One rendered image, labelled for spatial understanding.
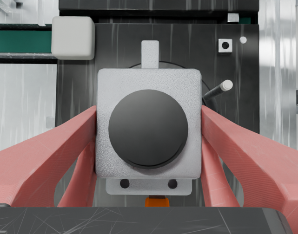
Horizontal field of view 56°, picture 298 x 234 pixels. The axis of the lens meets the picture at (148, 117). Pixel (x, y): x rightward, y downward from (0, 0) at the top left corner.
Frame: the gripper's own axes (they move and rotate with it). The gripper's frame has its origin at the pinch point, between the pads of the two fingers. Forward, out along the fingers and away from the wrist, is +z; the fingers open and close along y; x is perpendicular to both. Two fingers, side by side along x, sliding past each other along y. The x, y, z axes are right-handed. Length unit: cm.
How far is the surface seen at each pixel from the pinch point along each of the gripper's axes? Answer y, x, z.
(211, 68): -7.3, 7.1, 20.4
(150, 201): -0.1, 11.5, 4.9
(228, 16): -9.5, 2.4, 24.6
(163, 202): -1.2, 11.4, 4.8
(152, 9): -0.5, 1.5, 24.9
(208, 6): -7.1, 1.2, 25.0
